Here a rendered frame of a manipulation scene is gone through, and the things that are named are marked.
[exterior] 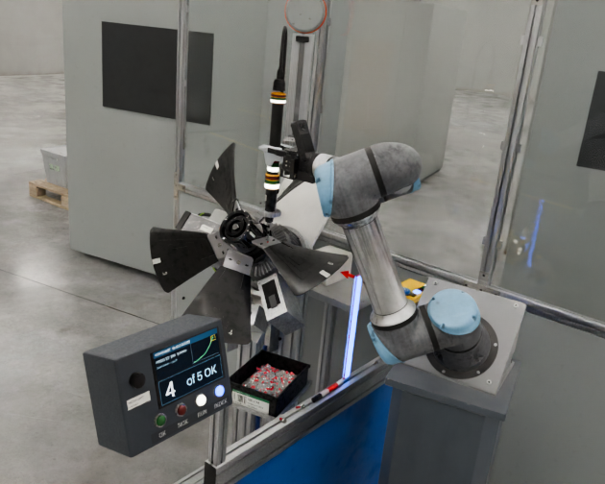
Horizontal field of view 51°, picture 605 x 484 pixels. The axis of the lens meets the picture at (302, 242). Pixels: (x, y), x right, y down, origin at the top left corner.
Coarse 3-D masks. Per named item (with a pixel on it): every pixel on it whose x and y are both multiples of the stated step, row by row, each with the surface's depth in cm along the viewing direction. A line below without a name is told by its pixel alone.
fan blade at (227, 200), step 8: (232, 144) 219; (224, 152) 222; (232, 152) 217; (224, 160) 221; (232, 160) 215; (216, 168) 225; (224, 168) 219; (232, 168) 214; (216, 176) 224; (224, 176) 218; (232, 176) 213; (208, 184) 229; (216, 184) 224; (224, 184) 218; (232, 184) 212; (208, 192) 229; (216, 192) 225; (224, 192) 218; (232, 192) 212; (216, 200) 225; (224, 200) 219; (232, 200) 211; (224, 208) 221; (232, 208) 213
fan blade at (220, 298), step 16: (224, 272) 198; (208, 288) 196; (224, 288) 196; (240, 288) 198; (192, 304) 194; (208, 304) 194; (224, 304) 195; (240, 304) 196; (224, 320) 193; (240, 320) 194; (224, 336) 191; (240, 336) 192
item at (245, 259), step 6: (228, 252) 201; (234, 252) 202; (228, 258) 201; (234, 258) 201; (240, 258) 202; (246, 258) 203; (252, 258) 204; (228, 264) 200; (234, 264) 201; (240, 264) 202; (252, 264) 203; (240, 270) 201; (246, 270) 202
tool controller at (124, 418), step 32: (192, 320) 133; (96, 352) 118; (128, 352) 116; (160, 352) 120; (192, 352) 126; (224, 352) 133; (96, 384) 119; (128, 384) 115; (192, 384) 126; (224, 384) 133; (96, 416) 121; (128, 416) 115; (192, 416) 127; (128, 448) 116
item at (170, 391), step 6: (168, 378) 122; (174, 378) 123; (162, 384) 121; (168, 384) 122; (174, 384) 123; (180, 384) 124; (162, 390) 121; (168, 390) 122; (174, 390) 123; (180, 390) 124; (162, 396) 121; (168, 396) 122; (174, 396) 123; (180, 396) 124; (162, 402) 121; (168, 402) 122
